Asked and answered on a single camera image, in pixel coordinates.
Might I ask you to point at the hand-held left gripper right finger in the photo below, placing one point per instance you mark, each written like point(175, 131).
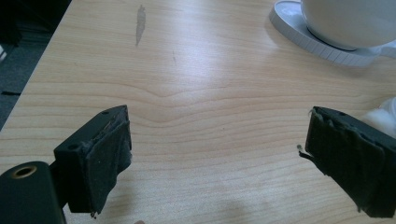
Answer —
point(351, 155)

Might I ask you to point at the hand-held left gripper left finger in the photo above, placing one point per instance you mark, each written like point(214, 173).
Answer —
point(93, 155)

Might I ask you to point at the white tissue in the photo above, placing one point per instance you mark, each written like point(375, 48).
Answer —
point(381, 119)

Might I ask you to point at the white bowl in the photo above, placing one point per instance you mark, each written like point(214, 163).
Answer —
point(348, 21)

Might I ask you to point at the white stand with post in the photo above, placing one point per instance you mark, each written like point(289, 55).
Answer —
point(292, 28)

